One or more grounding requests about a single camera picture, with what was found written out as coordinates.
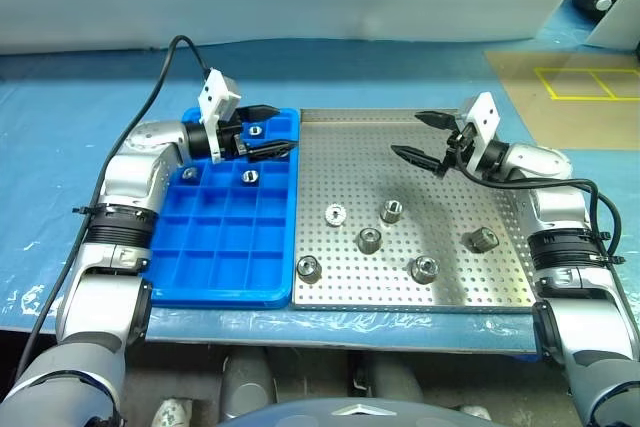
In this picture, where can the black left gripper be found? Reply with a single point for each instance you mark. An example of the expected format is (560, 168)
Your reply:
(232, 139)

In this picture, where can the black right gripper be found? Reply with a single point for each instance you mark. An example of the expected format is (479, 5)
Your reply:
(457, 149)

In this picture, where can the metal washer nut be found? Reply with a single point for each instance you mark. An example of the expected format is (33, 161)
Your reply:
(334, 214)

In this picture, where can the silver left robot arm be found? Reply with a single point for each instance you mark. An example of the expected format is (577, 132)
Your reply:
(125, 172)

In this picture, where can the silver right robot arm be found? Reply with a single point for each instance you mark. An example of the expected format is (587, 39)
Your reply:
(555, 207)

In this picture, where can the blue compartment tray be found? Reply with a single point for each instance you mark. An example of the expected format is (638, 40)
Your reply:
(235, 247)

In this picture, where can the perforated metal tray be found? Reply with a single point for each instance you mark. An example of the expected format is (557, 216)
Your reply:
(400, 182)

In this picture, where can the brown cardboard sheet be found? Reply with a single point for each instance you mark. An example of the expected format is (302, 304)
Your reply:
(575, 122)

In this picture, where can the white board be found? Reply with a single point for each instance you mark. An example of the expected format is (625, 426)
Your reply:
(620, 27)

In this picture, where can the grey rounded shape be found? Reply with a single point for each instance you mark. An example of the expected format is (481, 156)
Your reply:
(390, 377)
(245, 382)

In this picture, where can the dark blue robot torso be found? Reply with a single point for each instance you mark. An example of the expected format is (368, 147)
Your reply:
(350, 414)

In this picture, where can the white speckled rounded shape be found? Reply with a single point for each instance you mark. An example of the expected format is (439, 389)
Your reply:
(172, 412)

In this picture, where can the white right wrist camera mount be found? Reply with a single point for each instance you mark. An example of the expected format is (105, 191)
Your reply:
(484, 117)

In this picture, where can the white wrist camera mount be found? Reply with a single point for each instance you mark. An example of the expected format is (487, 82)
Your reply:
(484, 117)
(212, 92)

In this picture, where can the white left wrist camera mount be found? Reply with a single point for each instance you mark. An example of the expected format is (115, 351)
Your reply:
(212, 92)

